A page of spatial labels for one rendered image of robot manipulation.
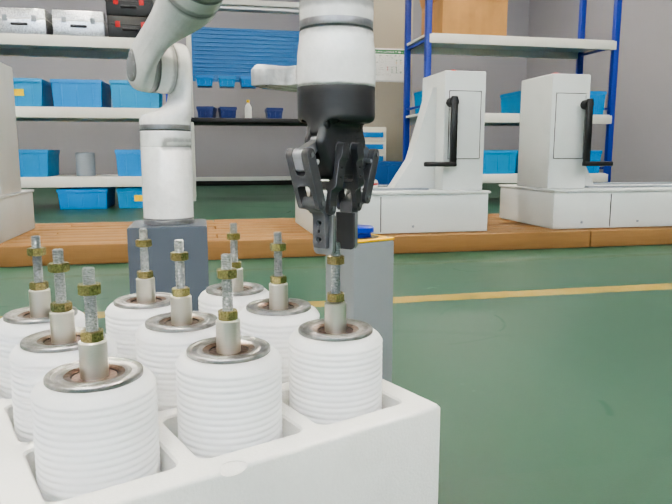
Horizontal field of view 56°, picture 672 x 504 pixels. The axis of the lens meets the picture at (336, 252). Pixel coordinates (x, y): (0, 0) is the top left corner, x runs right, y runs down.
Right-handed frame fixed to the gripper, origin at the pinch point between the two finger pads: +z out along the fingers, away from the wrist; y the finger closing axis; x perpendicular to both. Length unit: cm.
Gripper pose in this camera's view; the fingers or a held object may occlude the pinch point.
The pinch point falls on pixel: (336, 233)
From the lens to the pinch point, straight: 63.1
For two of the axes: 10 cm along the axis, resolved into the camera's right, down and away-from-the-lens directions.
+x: -8.5, -0.8, 5.3
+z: 0.0, 9.9, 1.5
